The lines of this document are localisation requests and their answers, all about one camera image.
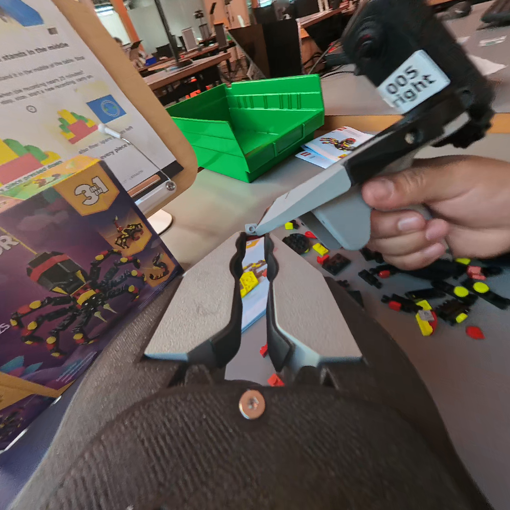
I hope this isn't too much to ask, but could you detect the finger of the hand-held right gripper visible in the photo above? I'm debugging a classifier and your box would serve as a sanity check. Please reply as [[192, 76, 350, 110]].
[[243, 164, 353, 238]]

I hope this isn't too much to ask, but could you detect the green plastic bin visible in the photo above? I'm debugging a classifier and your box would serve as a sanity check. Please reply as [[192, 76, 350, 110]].
[[166, 74, 326, 184]]

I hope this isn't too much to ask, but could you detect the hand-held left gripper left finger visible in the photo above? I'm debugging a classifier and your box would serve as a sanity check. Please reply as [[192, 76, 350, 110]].
[[144, 233, 246, 375]]

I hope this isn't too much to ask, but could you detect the closed instruction booklet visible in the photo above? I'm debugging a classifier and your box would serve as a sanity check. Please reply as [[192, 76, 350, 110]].
[[297, 126, 375, 169]]

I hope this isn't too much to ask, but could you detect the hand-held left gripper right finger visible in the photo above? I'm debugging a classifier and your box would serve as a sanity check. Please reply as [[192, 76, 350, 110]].
[[263, 235, 365, 381]]

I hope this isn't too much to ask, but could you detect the person's right hand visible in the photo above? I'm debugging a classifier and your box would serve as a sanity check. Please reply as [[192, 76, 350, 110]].
[[361, 156, 510, 271]]

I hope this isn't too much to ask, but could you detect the open spider instruction booklet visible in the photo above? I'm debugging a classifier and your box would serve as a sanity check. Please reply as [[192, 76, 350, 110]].
[[238, 236, 271, 335]]

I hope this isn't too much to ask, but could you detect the pile of lego pieces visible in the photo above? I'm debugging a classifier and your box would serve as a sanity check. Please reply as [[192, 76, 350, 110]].
[[259, 219, 510, 387]]

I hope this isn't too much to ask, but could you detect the purple lego set box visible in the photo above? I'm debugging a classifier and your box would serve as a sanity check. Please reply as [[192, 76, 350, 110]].
[[0, 156, 184, 455]]

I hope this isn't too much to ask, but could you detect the printed instruction sheet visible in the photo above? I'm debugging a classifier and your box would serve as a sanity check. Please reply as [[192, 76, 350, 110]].
[[0, 0, 180, 192]]

